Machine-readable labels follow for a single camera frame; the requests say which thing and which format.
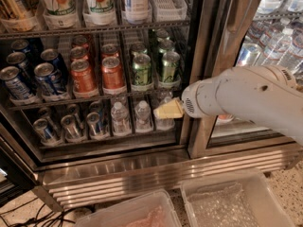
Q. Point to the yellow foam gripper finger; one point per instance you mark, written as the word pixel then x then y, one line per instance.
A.
pixel 169 110

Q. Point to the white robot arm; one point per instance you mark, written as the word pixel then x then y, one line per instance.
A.
pixel 264 95

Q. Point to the orange can behind glass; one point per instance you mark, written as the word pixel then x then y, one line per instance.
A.
pixel 225 118

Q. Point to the front right orange can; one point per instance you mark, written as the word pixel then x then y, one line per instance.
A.
pixel 112 73

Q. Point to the bottom right slim can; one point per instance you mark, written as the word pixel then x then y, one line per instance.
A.
pixel 96 127

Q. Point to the slim can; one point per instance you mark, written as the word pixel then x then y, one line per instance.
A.
pixel 71 127
pixel 96 127
pixel 45 130

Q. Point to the middle right orange can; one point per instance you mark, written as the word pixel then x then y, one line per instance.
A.
pixel 109 50

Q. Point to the front left orange can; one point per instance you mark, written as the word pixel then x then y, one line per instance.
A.
pixel 83 76

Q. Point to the silver blue can behind glass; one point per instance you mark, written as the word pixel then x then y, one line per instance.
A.
pixel 248 55

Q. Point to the empty white shelf tray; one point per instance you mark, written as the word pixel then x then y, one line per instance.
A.
pixel 169 10

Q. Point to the bottom middle slim can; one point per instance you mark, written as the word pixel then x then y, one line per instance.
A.
pixel 71 127

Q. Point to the middle left orange can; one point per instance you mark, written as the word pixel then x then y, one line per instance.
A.
pixel 79 53

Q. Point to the back orange can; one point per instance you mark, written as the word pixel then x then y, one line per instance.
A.
pixel 81 40

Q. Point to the middle right blue can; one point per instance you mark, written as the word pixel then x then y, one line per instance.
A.
pixel 54 57

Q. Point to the steel fridge base grille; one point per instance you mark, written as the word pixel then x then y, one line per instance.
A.
pixel 118 179

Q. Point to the bottom left slim can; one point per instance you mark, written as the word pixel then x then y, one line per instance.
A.
pixel 45 130

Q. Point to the front right blue can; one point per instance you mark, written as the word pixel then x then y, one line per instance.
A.
pixel 50 79

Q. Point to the front left blue can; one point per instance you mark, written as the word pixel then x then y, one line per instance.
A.
pixel 15 83

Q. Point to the middle left blue can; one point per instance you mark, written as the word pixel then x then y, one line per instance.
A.
pixel 20 60

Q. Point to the back blue can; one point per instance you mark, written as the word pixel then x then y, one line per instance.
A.
pixel 22 45

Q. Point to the gold can top shelf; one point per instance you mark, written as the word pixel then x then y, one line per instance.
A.
pixel 15 9

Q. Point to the right water bottle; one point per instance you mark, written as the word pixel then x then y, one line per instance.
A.
pixel 165 124

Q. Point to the water bottle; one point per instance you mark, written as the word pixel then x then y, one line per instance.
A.
pixel 165 124
pixel 120 119
pixel 143 122

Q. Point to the middle water bottle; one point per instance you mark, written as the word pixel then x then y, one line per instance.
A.
pixel 143 122

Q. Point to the left water bottle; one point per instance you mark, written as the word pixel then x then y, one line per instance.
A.
pixel 120 119

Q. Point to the left clear plastic bin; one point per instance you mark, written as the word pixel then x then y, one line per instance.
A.
pixel 154 209

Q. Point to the clear plastic bin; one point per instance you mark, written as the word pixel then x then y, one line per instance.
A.
pixel 241 198
pixel 154 209

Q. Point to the right clear plastic bin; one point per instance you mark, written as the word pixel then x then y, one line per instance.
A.
pixel 241 198

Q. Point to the steel fridge door frame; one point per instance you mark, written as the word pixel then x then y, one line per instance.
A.
pixel 221 26

